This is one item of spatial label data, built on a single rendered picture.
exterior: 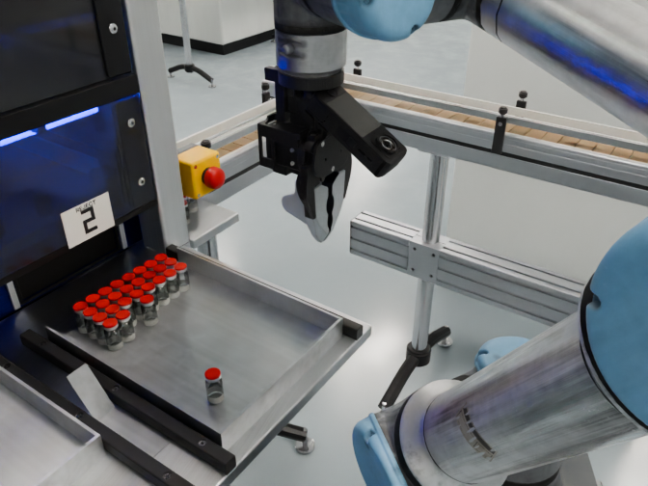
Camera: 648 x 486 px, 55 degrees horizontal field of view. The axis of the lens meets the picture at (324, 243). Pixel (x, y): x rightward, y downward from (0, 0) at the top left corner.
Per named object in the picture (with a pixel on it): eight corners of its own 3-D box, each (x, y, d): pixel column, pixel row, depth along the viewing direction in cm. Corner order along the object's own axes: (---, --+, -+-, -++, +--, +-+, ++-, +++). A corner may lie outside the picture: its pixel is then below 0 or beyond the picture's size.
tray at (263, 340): (50, 345, 91) (44, 327, 89) (180, 263, 109) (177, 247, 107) (223, 453, 74) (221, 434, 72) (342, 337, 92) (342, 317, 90)
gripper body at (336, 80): (298, 149, 78) (295, 53, 71) (355, 167, 74) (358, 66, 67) (257, 171, 73) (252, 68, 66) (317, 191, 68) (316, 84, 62)
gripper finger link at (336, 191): (307, 219, 81) (306, 154, 77) (343, 232, 79) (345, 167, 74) (292, 229, 79) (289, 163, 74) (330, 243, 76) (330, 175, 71)
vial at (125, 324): (117, 339, 91) (111, 314, 89) (128, 331, 93) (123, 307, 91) (126, 345, 90) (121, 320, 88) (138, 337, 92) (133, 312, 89)
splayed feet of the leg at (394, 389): (366, 420, 192) (368, 388, 185) (437, 334, 227) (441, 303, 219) (389, 432, 188) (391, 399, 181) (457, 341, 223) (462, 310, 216)
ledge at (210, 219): (143, 228, 123) (142, 219, 122) (190, 202, 132) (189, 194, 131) (194, 249, 116) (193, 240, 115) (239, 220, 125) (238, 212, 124)
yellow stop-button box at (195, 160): (168, 190, 115) (162, 154, 111) (195, 176, 120) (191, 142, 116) (197, 202, 112) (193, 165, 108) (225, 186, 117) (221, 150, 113)
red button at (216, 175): (198, 188, 112) (196, 168, 110) (213, 180, 115) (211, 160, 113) (213, 194, 111) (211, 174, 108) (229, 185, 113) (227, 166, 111)
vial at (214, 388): (203, 399, 81) (200, 376, 79) (215, 390, 83) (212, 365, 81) (216, 407, 80) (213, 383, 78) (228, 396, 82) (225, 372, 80)
